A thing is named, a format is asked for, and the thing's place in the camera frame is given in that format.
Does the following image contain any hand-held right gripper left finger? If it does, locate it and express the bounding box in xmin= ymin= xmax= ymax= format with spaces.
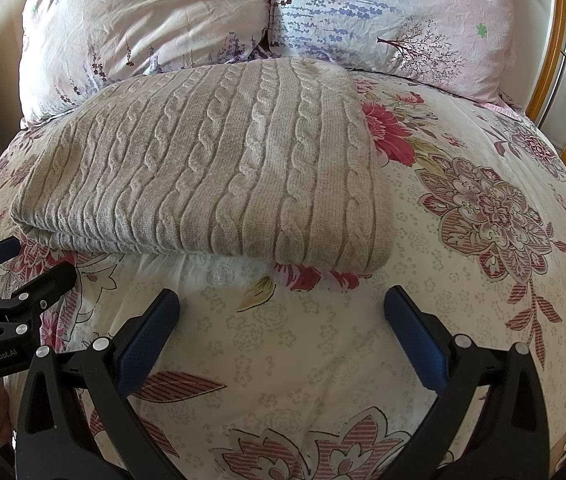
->
xmin=15 ymin=287 xmax=184 ymax=480

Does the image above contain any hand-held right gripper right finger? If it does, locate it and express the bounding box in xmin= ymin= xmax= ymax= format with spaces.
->
xmin=383 ymin=285 xmax=551 ymax=480

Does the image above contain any beige cable knit sweater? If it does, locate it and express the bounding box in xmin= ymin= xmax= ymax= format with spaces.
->
xmin=10 ymin=56 xmax=396 ymax=273

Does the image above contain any floral bed quilt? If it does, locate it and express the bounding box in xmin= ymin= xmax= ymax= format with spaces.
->
xmin=0 ymin=67 xmax=566 ymax=480

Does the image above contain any pink floral pillow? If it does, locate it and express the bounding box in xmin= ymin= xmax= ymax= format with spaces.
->
xmin=18 ymin=0 xmax=276 ymax=123

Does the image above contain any pink pillow with blue flowers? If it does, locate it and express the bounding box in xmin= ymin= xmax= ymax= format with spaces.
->
xmin=265 ymin=0 xmax=526 ymax=108

